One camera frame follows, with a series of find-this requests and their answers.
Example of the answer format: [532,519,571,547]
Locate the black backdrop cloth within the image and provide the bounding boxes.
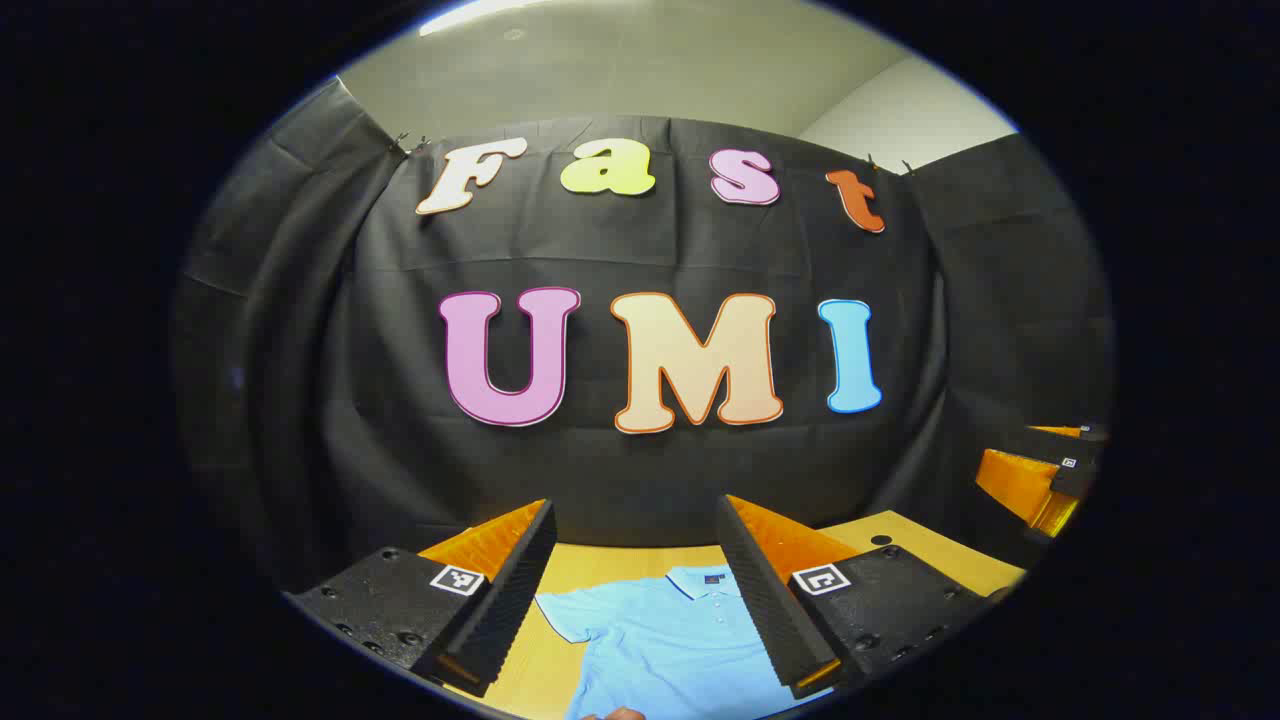
[170,75,1116,593]

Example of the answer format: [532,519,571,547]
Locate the light blue T-shirt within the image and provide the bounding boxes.
[535,565,836,720]

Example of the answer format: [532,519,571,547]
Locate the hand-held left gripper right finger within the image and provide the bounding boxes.
[715,494,1003,701]

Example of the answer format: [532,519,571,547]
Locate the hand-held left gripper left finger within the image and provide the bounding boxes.
[285,499,559,699]

